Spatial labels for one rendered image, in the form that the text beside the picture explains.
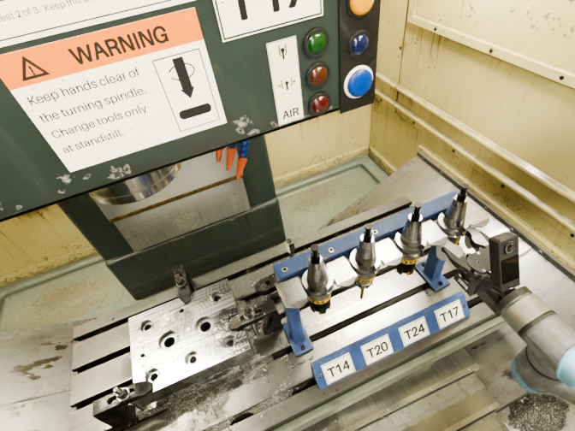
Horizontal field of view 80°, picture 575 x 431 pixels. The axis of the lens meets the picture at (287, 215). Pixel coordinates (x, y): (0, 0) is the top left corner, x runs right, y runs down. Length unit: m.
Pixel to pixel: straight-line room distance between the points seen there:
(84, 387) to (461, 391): 1.04
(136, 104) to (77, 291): 1.55
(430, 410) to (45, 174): 1.04
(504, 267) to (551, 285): 0.56
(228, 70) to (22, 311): 1.72
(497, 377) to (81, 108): 1.19
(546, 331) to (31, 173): 0.77
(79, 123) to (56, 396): 1.23
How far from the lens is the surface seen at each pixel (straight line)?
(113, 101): 0.35
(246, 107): 0.37
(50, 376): 1.54
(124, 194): 0.55
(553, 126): 1.18
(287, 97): 0.38
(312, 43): 0.36
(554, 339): 0.76
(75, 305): 1.80
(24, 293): 2.02
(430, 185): 1.52
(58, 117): 0.36
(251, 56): 0.35
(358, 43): 0.39
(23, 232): 1.83
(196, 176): 1.17
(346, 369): 0.93
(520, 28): 1.19
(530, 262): 1.35
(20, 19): 0.33
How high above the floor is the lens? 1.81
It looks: 46 degrees down
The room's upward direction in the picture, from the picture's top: 10 degrees counter-clockwise
